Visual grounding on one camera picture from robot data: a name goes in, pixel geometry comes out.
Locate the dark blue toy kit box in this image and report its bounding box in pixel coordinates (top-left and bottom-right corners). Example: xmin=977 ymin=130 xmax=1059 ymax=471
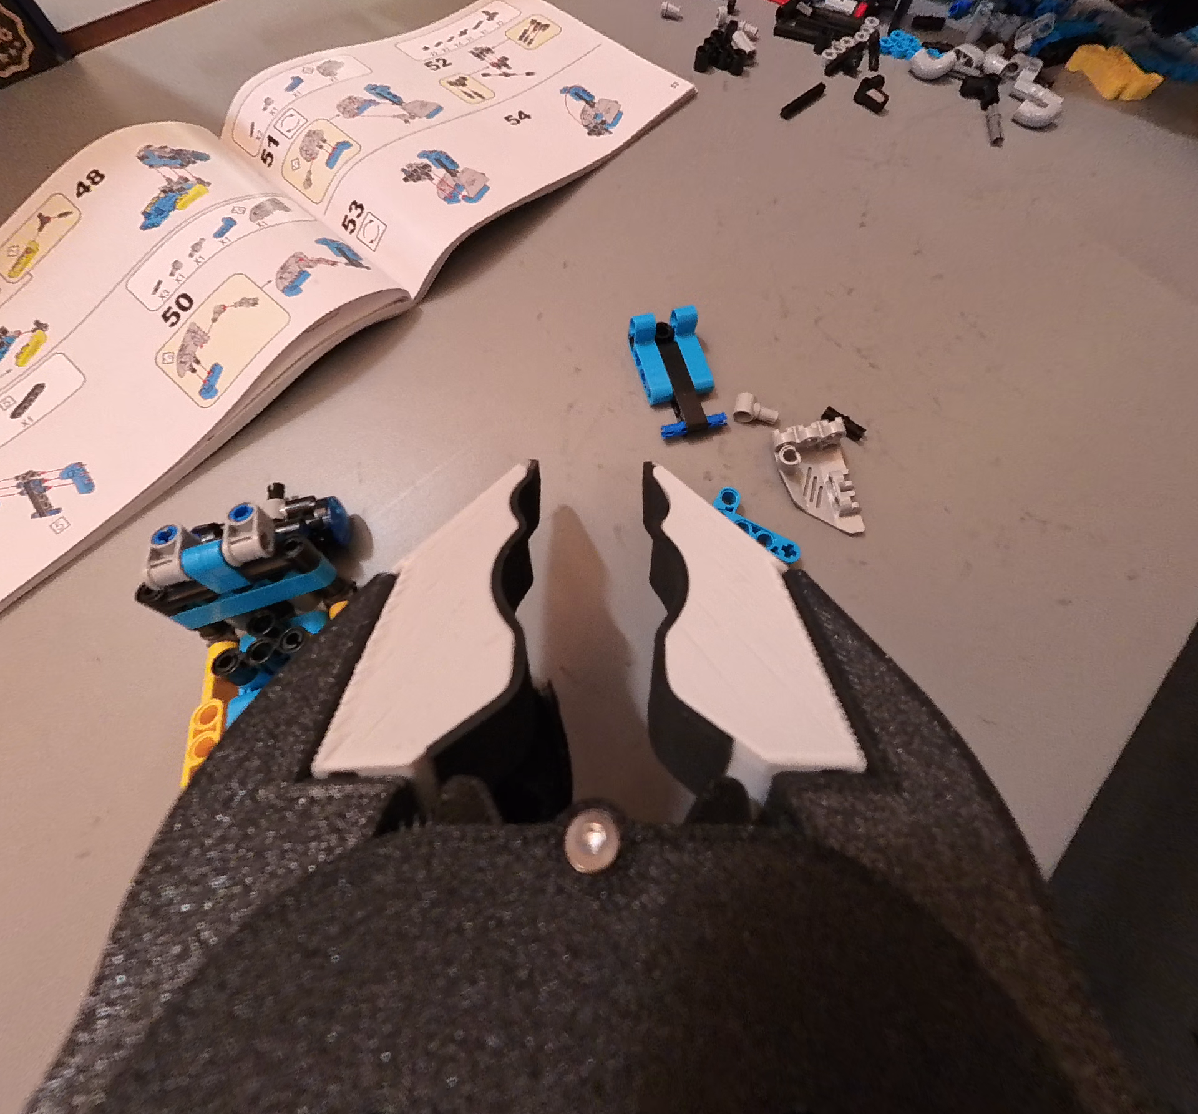
xmin=0 ymin=0 xmax=75 ymax=89

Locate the pile of small brick pieces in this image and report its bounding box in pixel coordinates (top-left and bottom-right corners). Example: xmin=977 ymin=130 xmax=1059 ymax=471
xmin=659 ymin=0 xmax=1198 ymax=148

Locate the black perforated panel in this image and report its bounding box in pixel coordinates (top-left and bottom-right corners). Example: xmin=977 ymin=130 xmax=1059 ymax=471
xmin=1048 ymin=627 xmax=1198 ymax=1114

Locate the blue L-shaped brick beam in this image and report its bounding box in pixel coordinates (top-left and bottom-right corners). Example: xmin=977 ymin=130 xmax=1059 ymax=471
xmin=713 ymin=486 xmax=803 ymax=564

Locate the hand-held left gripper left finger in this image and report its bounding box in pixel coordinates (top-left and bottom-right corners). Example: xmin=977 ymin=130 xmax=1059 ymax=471
xmin=309 ymin=461 xmax=542 ymax=820

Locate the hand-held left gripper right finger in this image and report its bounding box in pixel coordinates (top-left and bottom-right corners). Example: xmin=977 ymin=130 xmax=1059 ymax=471
xmin=640 ymin=461 xmax=868 ymax=820

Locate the grey desk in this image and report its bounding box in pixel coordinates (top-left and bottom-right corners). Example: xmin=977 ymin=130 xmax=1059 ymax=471
xmin=0 ymin=0 xmax=1198 ymax=1114

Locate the blue yellow toy vehicle assembly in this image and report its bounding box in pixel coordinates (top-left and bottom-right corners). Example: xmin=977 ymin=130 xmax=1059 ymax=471
xmin=136 ymin=482 xmax=361 ymax=787

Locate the grey wedge brick panel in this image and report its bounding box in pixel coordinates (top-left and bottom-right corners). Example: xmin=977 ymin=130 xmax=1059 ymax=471
xmin=772 ymin=421 xmax=867 ymax=537

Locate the open instruction booklet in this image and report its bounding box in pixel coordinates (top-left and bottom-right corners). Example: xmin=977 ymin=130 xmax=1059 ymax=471
xmin=0 ymin=0 xmax=698 ymax=614

